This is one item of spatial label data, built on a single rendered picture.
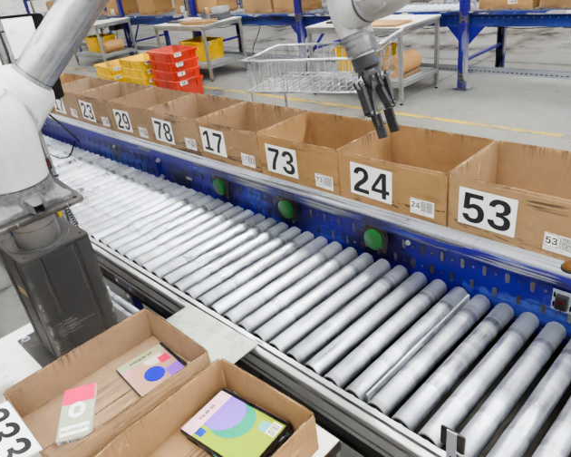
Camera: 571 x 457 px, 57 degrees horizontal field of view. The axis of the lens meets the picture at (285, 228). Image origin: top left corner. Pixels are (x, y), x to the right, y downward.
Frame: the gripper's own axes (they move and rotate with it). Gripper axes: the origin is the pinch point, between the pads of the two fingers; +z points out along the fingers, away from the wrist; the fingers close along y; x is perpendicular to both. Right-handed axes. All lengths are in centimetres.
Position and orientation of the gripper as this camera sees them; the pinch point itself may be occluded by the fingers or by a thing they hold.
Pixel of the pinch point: (385, 123)
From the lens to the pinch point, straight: 155.5
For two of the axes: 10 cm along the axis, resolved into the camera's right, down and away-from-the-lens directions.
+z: 3.5, 9.1, 2.2
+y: -7.0, 4.2, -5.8
